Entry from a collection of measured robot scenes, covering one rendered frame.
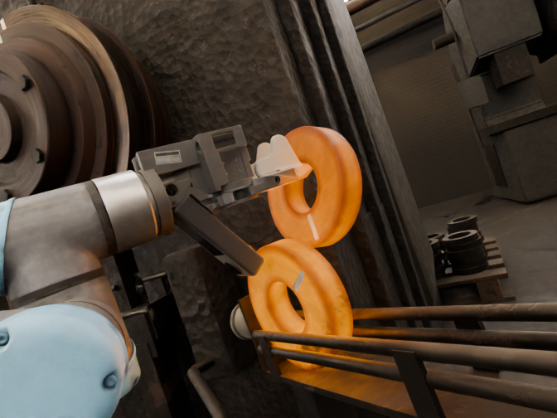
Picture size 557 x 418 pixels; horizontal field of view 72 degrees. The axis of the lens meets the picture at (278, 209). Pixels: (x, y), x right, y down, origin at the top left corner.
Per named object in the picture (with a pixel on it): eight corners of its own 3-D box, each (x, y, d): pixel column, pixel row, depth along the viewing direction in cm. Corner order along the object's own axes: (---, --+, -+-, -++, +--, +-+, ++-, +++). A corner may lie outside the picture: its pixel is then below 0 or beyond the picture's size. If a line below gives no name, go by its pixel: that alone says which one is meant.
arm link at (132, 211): (122, 252, 34) (113, 254, 41) (171, 235, 36) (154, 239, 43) (93, 172, 34) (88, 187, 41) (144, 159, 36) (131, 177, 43)
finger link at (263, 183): (300, 164, 44) (232, 185, 39) (304, 177, 44) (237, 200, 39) (279, 172, 48) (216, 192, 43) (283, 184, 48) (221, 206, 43)
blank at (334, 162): (273, 167, 59) (255, 167, 57) (336, 102, 47) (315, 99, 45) (305, 263, 54) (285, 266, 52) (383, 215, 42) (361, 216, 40)
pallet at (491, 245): (302, 332, 242) (280, 266, 242) (338, 288, 315) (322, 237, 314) (516, 300, 188) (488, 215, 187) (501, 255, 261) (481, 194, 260)
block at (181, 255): (230, 354, 79) (193, 244, 78) (263, 349, 75) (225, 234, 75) (201, 384, 69) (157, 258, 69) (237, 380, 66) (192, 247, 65)
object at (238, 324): (269, 329, 62) (256, 294, 63) (297, 331, 54) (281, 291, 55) (237, 346, 59) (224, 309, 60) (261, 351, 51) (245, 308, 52)
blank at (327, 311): (324, 379, 48) (304, 393, 46) (255, 286, 56) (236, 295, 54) (377, 313, 38) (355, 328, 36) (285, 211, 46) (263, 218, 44)
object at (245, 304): (309, 351, 55) (281, 279, 55) (311, 351, 54) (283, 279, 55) (265, 376, 51) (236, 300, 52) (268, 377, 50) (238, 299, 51)
